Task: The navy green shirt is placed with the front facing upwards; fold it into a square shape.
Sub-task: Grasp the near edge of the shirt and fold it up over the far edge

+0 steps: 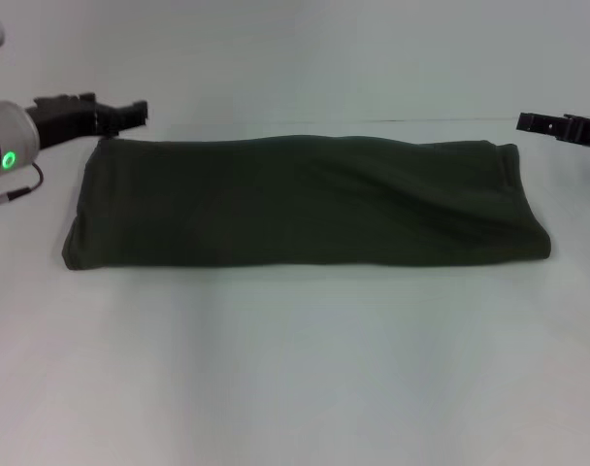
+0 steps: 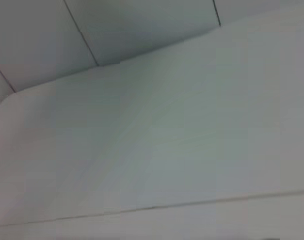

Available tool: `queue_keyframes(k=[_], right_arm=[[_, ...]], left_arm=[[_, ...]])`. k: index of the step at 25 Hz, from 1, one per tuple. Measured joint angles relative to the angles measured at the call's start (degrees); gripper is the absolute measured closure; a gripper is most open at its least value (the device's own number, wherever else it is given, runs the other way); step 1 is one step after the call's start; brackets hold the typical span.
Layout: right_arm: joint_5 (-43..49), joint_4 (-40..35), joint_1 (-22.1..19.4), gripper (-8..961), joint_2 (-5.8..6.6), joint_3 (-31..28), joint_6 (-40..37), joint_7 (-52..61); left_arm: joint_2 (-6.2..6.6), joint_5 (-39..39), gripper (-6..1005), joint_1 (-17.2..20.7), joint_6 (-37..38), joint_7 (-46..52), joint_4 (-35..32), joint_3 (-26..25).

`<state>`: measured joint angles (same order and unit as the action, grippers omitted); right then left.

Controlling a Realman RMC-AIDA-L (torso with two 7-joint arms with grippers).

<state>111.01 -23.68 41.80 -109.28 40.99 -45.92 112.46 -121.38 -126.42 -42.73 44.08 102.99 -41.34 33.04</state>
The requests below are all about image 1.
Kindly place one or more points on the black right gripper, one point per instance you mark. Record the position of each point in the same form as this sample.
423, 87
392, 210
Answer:
588, 131

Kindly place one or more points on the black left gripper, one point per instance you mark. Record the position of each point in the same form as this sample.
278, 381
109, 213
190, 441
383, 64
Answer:
62, 121

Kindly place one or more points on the dark green FREE t-shirt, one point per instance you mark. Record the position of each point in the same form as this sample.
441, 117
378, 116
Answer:
300, 204

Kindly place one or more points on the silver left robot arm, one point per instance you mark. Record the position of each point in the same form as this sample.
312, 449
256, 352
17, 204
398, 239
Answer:
9, 145

